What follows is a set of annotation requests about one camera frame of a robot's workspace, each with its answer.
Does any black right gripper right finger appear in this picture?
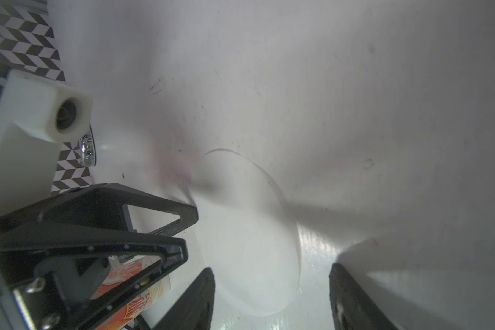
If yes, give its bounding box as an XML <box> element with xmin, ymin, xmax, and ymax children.
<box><xmin>329</xmin><ymin>263</ymin><xmax>397</xmax><ymax>330</ymax></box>

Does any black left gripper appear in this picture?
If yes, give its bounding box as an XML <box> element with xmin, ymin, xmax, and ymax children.
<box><xmin>0</xmin><ymin>183</ymin><xmax>199</xmax><ymax>329</ymax></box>

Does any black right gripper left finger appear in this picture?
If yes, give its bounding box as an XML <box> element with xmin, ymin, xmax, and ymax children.
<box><xmin>154</xmin><ymin>268</ymin><xmax>216</xmax><ymax>330</ymax></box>

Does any printed paper milk tea cup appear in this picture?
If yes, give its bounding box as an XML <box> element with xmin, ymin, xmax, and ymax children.
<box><xmin>91</xmin><ymin>255</ymin><xmax>172</xmax><ymax>330</ymax></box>

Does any translucent round leak-proof paper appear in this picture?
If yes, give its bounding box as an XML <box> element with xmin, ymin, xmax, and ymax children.
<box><xmin>190</xmin><ymin>148</ymin><xmax>301</xmax><ymax>316</ymax></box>

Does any chrome wire glass rack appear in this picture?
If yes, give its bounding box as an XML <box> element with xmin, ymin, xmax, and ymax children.
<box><xmin>79</xmin><ymin>126</ymin><xmax>97</xmax><ymax>167</ymax></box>

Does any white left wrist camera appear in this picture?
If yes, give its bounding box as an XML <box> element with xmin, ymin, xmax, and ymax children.
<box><xmin>0</xmin><ymin>70</ymin><xmax>93</xmax><ymax>216</ymax></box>

